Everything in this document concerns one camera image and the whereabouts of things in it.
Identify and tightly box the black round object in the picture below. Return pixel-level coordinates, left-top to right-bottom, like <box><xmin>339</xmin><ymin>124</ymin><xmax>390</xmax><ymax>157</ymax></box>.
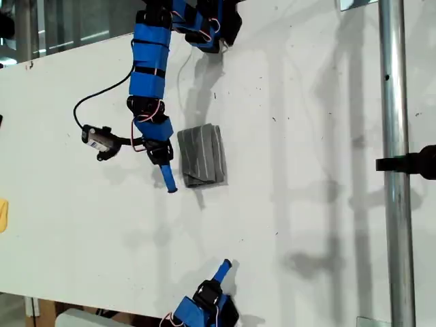
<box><xmin>0</xmin><ymin>12</ymin><xmax>15</xmax><ymax>39</ymax></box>

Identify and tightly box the white box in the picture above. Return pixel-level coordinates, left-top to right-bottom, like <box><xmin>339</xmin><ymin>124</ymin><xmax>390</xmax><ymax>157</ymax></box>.
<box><xmin>55</xmin><ymin>308</ymin><xmax>161</xmax><ymax>327</ymax></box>

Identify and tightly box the black post clamp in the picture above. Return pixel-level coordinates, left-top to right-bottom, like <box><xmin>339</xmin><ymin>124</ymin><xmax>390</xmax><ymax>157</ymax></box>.
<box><xmin>375</xmin><ymin>144</ymin><xmax>436</xmax><ymax>181</ymax></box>

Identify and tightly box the yellow object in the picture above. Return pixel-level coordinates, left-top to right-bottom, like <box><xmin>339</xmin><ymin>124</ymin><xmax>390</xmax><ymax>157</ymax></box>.
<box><xmin>0</xmin><ymin>198</ymin><xmax>10</xmax><ymax>234</ymax></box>

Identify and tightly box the grey striped towel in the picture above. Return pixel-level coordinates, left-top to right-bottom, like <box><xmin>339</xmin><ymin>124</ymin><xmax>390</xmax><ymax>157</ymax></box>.
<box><xmin>176</xmin><ymin>123</ymin><xmax>229</xmax><ymax>189</ymax></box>

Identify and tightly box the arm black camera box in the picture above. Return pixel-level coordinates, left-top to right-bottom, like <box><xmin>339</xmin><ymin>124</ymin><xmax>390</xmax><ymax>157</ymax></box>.
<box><xmin>80</xmin><ymin>123</ymin><xmax>123</xmax><ymax>162</ymax></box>

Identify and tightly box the steel post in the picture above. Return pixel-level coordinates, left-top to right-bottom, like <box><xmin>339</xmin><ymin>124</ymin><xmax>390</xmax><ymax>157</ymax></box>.
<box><xmin>377</xmin><ymin>0</ymin><xmax>417</xmax><ymax>327</ymax></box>

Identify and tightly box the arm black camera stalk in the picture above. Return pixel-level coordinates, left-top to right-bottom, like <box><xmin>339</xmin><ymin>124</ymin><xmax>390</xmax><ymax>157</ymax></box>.
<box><xmin>115</xmin><ymin>135</ymin><xmax>148</xmax><ymax>148</ymax></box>

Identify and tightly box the wooden table leg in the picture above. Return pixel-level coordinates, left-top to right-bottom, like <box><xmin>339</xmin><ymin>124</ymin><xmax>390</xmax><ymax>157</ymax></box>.
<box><xmin>24</xmin><ymin>296</ymin><xmax>57</xmax><ymax>327</ymax></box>

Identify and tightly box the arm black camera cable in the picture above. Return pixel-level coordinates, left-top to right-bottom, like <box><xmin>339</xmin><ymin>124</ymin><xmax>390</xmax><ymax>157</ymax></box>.
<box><xmin>72</xmin><ymin>66</ymin><xmax>136</xmax><ymax>131</ymax></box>

